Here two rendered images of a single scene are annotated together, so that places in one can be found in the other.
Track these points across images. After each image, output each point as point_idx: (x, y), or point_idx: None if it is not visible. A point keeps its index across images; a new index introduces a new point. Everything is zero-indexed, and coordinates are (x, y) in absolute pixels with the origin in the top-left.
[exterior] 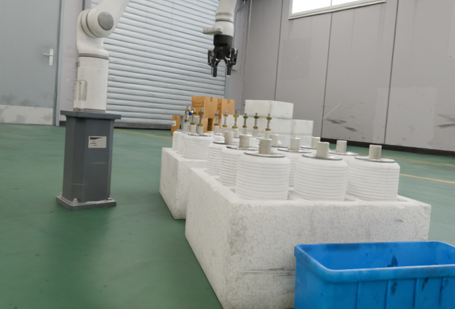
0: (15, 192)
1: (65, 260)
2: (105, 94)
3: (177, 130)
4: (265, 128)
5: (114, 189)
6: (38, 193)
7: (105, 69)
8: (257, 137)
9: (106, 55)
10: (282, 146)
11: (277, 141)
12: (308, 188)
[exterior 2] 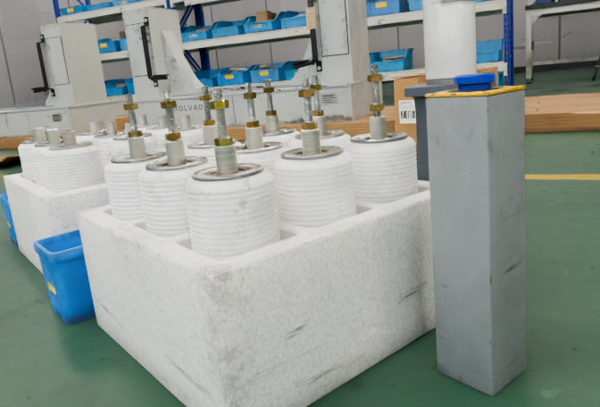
0: (595, 217)
1: None
2: (427, 52)
3: (390, 132)
4: (140, 130)
5: (554, 278)
6: (570, 225)
7: (424, 7)
8: (166, 160)
9: None
10: (121, 136)
11: (126, 131)
12: None
